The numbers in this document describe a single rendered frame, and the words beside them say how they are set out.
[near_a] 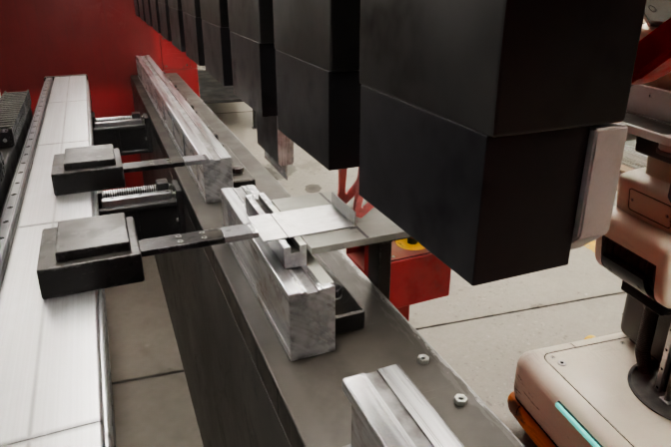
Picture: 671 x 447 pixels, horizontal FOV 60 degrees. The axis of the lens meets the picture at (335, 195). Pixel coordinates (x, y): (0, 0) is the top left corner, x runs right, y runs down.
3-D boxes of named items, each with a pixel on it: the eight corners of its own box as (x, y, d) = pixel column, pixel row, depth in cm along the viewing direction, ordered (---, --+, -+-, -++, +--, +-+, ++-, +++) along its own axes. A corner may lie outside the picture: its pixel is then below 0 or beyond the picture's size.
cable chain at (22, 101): (15, 147, 115) (11, 128, 113) (-18, 150, 113) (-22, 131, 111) (32, 104, 153) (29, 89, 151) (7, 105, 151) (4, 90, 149)
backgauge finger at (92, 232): (268, 259, 74) (267, 223, 72) (42, 300, 64) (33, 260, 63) (245, 223, 84) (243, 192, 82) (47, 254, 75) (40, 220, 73)
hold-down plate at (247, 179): (256, 192, 127) (255, 179, 126) (232, 195, 125) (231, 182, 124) (226, 154, 153) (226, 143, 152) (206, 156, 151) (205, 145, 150)
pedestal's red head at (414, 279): (449, 295, 128) (455, 221, 121) (385, 311, 121) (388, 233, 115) (403, 257, 145) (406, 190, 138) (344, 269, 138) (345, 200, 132)
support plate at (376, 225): (484, 223, 83) (485, 217, 82) (311, 254, 74) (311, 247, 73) (420, 183, 98) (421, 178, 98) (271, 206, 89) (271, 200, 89)
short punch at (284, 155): (294, 179, 74) (292, 105, 70) (279, 181, 73) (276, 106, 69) (272, 157, 82) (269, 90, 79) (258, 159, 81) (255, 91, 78)
